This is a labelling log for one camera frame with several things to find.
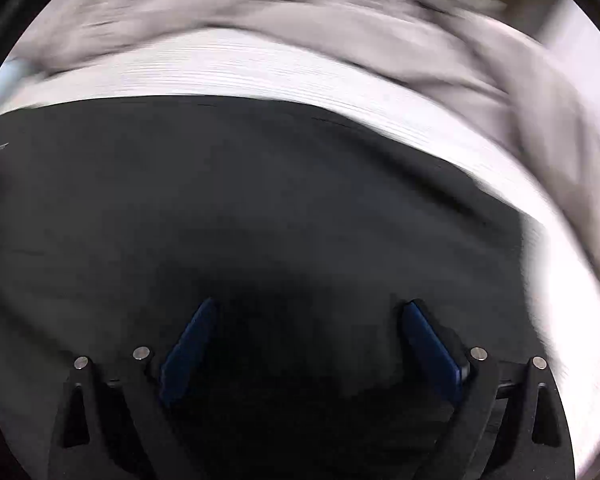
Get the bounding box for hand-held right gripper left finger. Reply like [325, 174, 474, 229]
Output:
[47, 296, 219, 480]

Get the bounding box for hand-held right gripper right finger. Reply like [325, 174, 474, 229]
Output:
[399, 298, 577, 480]

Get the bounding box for black pants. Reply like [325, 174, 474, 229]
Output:
[0, 94, 556, 480]

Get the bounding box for grey duvet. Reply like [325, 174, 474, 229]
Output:
[10, 0, 600, 311]

